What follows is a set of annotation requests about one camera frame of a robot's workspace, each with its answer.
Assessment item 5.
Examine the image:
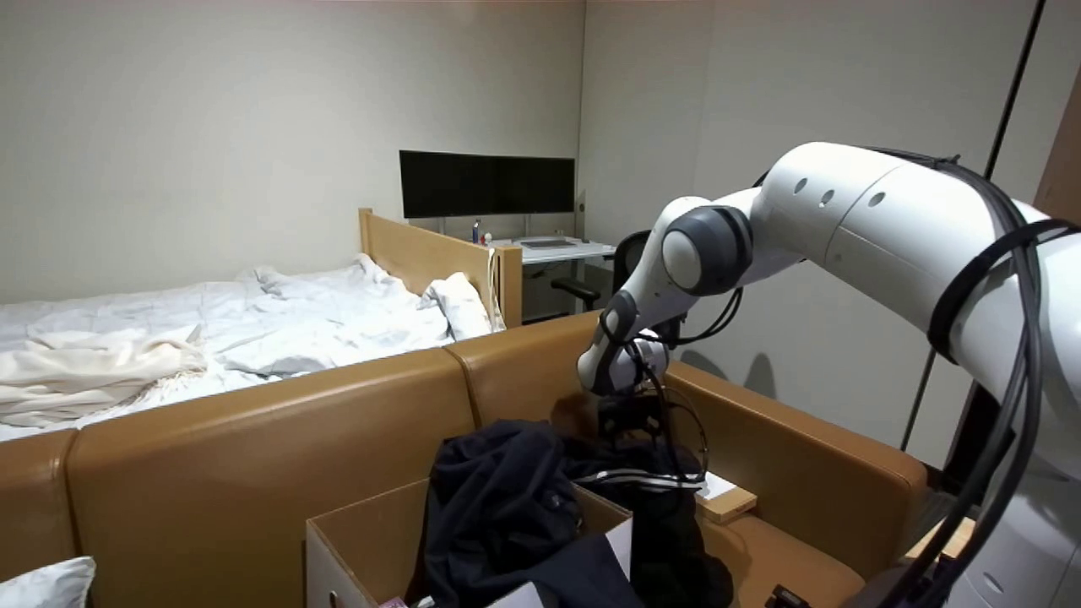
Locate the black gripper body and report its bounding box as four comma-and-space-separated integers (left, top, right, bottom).
588, 389, 692, 472

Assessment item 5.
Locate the black cloth with white stripes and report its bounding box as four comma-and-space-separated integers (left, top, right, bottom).
402, 418, 737, 608

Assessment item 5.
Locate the small wooden block box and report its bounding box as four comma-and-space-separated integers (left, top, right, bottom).
689, 470, 760, 531

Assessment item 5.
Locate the open cardboard box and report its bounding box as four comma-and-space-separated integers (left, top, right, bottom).
299, 475, 635, 608

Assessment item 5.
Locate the black office chair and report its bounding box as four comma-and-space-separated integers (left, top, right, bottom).
550, 230, 656, 318

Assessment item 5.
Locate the white desk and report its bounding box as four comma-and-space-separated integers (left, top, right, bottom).
492, 235, 620, 325

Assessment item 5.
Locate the small black object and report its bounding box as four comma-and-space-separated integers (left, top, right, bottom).
764, 582, 813, 608

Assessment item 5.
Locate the light wooden bed headboard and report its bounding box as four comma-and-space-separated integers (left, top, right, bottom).
353, 207, 527, 332

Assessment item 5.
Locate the black flat screen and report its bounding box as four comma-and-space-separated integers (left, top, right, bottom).
397, 150, 581, 223

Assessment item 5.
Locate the light wooden stool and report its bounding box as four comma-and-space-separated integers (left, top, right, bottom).
906, 510, 979, 567

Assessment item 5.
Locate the white rumpled bedding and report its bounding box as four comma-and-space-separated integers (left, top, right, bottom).
0, 255, 499, 445

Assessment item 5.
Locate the brown wooden panel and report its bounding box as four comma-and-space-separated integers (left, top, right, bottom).
1035, 63, 1081, 223

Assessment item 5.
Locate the thin black pole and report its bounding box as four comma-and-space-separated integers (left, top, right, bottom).
898, 0, 1048, 452

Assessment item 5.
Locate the white pillow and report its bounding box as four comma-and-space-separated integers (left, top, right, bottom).
0, 551, 100, 608

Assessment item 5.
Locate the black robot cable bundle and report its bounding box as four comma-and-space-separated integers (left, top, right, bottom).
859, 150, 1081, 608

